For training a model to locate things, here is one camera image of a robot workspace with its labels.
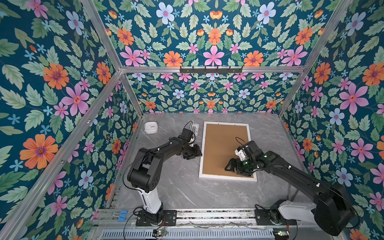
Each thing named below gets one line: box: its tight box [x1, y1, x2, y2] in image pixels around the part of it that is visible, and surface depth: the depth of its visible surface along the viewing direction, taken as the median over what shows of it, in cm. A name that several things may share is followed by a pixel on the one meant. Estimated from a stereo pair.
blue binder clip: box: [117, 209, 128, 222], surface depth 76 cm
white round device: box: [144, 121, 158, 135], surface depth 110 cm
